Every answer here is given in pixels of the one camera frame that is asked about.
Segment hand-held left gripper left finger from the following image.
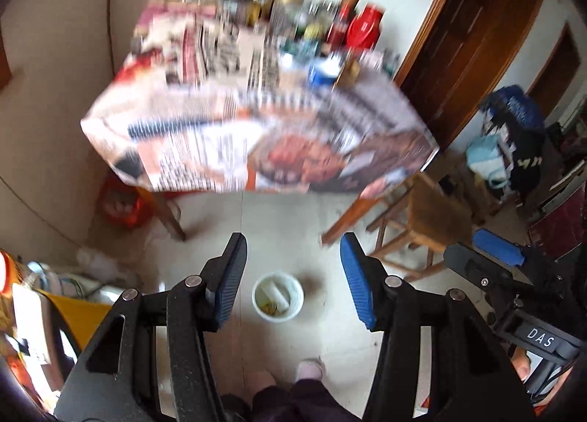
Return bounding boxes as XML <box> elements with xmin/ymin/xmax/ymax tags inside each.
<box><xmin>54</xmin><ymin>233</ymin><xmax>248</xmax><ymax>422</ymax></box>

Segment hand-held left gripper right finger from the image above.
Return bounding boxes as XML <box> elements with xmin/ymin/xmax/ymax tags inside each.
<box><xmin>339</xmin><ymin>232</ymin><xmax>537</xmax><ymax>422</ymax></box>

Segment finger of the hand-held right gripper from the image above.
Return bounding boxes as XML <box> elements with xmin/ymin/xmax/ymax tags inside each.
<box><xmin>443</xmin><ymin>242</ymin><xmax>537</xmax><ymax>308</ymax></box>
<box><xmin>472</xmin><ymin>228</ymin><xmax>569</xmax><ymax>276</ymax></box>

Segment white plastic bin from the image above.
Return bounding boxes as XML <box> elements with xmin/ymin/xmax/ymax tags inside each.
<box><xmin>252</xmin><ymin>272</ymin><xmax>305</xmax><ymax>323</ymax></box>

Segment person's right hand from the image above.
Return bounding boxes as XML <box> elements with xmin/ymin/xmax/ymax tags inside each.
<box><xmin>510</xmin><ymin>346</ymin><xmax>535</xmax><ymax>381</ymax></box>

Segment wooden stool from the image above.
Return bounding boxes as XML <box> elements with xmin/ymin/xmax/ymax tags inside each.
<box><xmin>367</xmin><ymin>172</ymin><xmax>473</xmax><ymax>280</ymax></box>

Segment dark red board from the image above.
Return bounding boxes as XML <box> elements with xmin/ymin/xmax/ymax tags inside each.
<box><xmin>527</xmin><ymin>193</ymin><xmax>587</xmax><ymax>262</ymax></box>

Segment light blue bag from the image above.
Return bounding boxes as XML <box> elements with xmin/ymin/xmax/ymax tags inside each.
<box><xmin>465</xmin><ymin>134</ymin><xmax>505</xmax><ymax>189</ymax></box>

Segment pink slipper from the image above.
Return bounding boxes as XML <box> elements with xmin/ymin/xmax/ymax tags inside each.
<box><xmin>296</xmin><ymin>358</ymin><xmax>326</xmax><ymax>381</ymax></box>

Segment person's legs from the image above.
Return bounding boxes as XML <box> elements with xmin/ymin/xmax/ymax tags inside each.
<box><xmin>220</xmin><ymin>378</ymin><xmax>363</xmax><ymax>422</ymax></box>

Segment white plastic bag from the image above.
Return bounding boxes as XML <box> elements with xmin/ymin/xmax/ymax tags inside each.
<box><xmin>76</xmin><ymin>245</ymin><xmax>134</xmax><ymax>285</ymax></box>

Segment red plastic crate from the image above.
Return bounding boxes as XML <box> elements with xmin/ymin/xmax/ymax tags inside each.
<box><xmin>98</xmin><ymin>175</ymin><xmax>152</xmax><ymax>228</ymax></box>

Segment yellow plastic bag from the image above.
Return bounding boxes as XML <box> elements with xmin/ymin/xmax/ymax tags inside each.
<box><xmin>43</xmin><ymin>291</ymin><xmax>113</xmax><ymax>359</ymax></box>

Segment table with printed cloth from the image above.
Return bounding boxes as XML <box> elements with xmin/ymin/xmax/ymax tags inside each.
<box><xmin>80</xmin><ymin>0</ymin><xmax>441</xmax><ymax>196</ymax></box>

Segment dark wooden door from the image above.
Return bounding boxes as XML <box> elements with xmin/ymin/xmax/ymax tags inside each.
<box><xmin>527</xmin><ymin>23</ymin><xmax>581</xmax><ymax>106</ymax></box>
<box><xmin>397</xmin><ymin>0</ymin><xmax>551</xmax><ymax>152</ymax></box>

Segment red sauce bottle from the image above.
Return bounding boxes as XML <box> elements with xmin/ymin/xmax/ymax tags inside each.
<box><xmin>327</xmin><ymin>3</ymin><xmax>351</xmax><ymax>47</ymax></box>

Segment red thermos flask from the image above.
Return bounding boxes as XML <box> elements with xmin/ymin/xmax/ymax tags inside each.
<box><xmin>347</xmin><ymin>4</ymin><xmax>383</xmax><ymax>49</ymax></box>

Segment thin dark wall cable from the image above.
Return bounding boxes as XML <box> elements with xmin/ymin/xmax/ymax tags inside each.
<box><xmin>107</xmin><ymin>0</ymin><xmax>116</xmax><ymax>77</ymax></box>

